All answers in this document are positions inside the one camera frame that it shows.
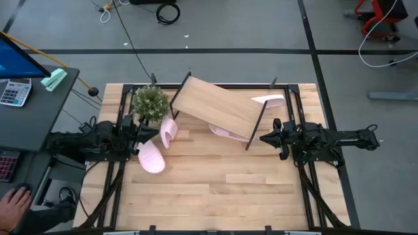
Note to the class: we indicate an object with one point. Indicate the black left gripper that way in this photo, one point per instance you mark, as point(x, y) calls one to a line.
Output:
point(134, 137)

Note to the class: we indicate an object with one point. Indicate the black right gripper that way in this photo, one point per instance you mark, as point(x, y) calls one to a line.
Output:
point(287, 140)

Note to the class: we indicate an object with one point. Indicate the pink slide sandal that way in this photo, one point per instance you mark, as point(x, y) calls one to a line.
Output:
point(151, 160)
point(272, 99)
point(168, 132)
point(225, 134)

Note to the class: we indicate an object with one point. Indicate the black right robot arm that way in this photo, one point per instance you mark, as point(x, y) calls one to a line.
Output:
point(343, 137)

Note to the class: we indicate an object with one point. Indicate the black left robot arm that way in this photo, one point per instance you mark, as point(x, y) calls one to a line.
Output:
point(81, 138)

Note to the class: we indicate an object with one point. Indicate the wooden shelf with black legs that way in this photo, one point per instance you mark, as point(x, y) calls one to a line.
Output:
point(218, 106)

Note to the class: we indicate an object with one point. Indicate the green potted plant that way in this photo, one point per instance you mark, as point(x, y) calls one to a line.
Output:
point(150, 102)

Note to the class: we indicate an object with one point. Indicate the black power adapter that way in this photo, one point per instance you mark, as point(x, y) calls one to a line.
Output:
point(85, 126)

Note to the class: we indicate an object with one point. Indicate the yellow pole with black end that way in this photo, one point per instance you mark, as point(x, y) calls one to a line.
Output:
point(93, 91)

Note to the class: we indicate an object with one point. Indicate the person's shoe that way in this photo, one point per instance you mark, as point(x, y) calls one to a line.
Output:
point(67, 196)

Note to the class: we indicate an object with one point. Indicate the mint green stapler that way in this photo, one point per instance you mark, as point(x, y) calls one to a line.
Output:
point(54, 80)

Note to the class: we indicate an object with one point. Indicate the black office desk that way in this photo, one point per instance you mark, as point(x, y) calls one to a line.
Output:
point(32, 120)

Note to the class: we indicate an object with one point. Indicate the grey desk foot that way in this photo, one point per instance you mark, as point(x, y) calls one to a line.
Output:
point(392, 95)

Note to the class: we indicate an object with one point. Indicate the black box on floor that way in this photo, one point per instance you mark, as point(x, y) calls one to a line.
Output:
point(147, 1)

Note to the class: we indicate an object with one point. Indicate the person's leg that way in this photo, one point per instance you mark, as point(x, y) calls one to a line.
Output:
point(42, 218)

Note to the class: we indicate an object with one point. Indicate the grey desk calculator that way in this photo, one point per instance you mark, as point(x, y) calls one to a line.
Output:
point(14, 93)

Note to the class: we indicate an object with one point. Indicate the black keyboard with red backlight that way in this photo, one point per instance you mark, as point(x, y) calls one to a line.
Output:
point(8, 164)

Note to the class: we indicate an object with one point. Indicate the black computer monitor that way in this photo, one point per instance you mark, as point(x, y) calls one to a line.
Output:
point(16, 62)

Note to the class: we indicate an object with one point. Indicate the person's hand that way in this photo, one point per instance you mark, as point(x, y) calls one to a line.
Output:
point(13, 209)

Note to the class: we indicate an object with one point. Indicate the red cart with black top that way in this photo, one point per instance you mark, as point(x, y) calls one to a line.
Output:
point(379, 11)

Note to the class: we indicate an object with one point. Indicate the black aluminium table frame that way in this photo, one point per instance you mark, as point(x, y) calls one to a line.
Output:
point(116, 209)

